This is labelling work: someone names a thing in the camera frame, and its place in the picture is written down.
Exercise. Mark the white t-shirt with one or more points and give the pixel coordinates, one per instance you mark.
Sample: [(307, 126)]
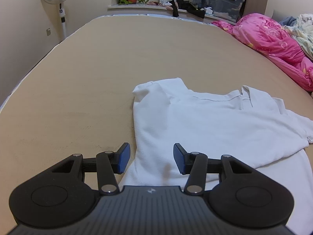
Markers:
[(207, 127)]

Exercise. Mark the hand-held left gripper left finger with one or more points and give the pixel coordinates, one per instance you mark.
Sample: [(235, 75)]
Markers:
[(123, 158)]

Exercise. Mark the pink cloth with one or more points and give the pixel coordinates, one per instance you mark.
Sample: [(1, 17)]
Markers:
[(152, 3)]

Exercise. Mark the blue garment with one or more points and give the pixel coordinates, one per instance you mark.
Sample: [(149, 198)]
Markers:
[(288, 21)]

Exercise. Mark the wooden wardrobe panel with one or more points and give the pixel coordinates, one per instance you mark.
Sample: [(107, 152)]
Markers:
[(256, 0)]

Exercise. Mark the beige bed mattress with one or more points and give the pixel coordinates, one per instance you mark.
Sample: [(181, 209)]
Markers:
[(85, 78)]

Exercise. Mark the clear plastic storage bin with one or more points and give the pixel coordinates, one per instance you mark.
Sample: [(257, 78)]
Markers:
[(222, 5)]

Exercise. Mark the black hanging sock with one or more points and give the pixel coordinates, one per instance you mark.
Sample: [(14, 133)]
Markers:
[(175, 9)]

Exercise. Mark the white window sill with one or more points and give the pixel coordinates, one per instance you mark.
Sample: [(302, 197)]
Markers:
[(137, 6)]

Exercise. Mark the crumpled white tissue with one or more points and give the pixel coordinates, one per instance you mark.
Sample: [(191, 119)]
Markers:
[(208, 10)]

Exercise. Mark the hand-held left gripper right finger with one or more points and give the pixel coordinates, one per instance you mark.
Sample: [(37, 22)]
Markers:
[(179, 159)]

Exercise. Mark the pink quilt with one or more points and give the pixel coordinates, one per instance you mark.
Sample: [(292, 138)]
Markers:
[(269, 39)]

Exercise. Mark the floral white quilt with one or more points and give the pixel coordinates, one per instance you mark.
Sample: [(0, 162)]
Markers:
[(305, 34)]

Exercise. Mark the wall outlet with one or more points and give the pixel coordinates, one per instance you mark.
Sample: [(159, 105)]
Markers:
[(48, 31)]

